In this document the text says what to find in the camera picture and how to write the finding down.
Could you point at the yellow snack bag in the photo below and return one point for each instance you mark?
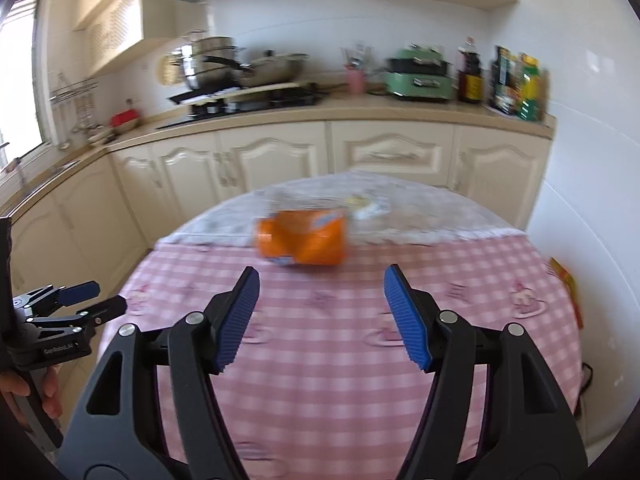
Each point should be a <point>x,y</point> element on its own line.
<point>567,290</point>

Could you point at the black gas stove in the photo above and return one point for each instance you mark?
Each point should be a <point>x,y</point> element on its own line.
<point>260,100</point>

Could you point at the red kitchen container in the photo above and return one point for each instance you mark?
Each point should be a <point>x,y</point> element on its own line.
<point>125,119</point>

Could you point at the cream kitchen base cabinets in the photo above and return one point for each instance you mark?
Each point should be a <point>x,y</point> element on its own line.
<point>280,155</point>

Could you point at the orange soda can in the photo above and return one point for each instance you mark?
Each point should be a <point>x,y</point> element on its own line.
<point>305,240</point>

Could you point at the round bamboo mat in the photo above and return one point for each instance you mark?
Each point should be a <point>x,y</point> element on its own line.
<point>167,70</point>

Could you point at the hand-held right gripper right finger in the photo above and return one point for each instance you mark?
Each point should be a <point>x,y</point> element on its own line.
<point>405,320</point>

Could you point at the person's left hand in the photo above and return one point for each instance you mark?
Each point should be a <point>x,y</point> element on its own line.
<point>12,390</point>

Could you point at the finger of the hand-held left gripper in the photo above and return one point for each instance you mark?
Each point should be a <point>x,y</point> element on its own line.
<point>82,292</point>
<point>105,307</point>

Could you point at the pink utensil holder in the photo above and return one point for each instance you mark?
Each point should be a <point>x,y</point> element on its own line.
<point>356,82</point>

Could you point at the beige kitchen countertop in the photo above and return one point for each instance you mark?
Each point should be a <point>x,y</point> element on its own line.
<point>380,110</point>

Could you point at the green and yellow bottle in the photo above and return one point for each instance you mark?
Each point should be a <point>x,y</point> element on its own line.
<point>531,90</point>

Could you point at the group of dark condiment bottles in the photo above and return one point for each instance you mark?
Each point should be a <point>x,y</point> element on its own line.
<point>505,85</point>

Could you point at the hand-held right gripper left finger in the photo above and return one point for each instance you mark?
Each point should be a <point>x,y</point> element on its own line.
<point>240,320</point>

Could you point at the white lace cloth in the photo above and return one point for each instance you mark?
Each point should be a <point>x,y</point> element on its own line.
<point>450,215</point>

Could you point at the black frying pan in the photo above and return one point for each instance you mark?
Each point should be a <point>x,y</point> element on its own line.
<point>225,64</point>

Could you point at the steel wok with lid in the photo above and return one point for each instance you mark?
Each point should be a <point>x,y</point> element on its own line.
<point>277,67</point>

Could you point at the steel stockpot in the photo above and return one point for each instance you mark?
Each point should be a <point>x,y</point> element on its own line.
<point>205,65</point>

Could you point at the clear plastic bag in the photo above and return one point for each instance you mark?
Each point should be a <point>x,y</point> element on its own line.
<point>375,210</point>

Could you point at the wall utensil rack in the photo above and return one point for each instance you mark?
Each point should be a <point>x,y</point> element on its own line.
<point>75,100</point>

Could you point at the cream perforated wall cabinet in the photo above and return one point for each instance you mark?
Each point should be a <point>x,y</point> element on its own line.
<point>115,25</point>

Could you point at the steel bowl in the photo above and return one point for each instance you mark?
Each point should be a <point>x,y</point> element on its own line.
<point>102,136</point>

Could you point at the dark soy sauce bottle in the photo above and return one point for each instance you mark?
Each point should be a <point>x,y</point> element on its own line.
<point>469,82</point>

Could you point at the pink checked tablecloth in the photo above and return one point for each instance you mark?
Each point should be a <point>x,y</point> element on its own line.
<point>325,385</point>

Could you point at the kitchen window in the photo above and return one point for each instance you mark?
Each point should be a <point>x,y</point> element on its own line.
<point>17,75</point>

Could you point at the green electric cooker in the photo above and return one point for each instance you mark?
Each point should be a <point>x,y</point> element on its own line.
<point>417,80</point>

